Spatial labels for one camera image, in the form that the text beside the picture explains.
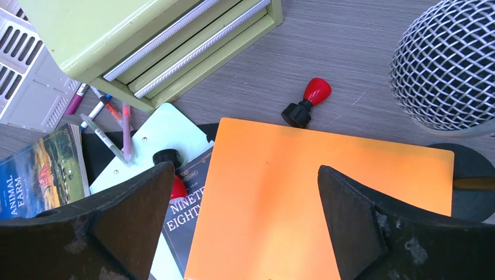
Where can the pink highlighter pen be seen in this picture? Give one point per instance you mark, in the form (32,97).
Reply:
(127,142)

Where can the Animal Farm blue book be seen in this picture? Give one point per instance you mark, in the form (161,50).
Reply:
(47,174)

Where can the white plastic file rack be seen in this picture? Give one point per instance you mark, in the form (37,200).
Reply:
(35,93)

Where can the black microphone stand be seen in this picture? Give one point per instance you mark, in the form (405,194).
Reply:
(473,183)

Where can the mint green clipboard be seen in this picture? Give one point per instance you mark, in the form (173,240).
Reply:
(166,128)

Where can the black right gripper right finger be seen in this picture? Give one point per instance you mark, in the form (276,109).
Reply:
(376,236)

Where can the red glitter microphone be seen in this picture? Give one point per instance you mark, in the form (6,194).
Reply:
(442,71)

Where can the Nineteen Eighty-Four dark book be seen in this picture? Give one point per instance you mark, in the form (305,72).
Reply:
(181,217)

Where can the blue cap white marker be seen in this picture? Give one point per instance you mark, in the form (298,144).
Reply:
(98,108)

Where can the green metal drawer cabinet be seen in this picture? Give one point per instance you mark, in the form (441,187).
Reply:
(146,53)

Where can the red black stamp near cabinet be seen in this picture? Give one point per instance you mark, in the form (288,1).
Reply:
(299,115)

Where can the orange red marker pen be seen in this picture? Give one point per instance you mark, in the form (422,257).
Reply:
(115,114)

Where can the thick orange binder folder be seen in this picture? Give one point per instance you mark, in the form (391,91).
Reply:
(261,216)

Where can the purple marker pen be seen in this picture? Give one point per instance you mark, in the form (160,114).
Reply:
(77,99)

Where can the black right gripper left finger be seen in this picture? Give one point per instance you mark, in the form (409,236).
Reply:
(112,234)

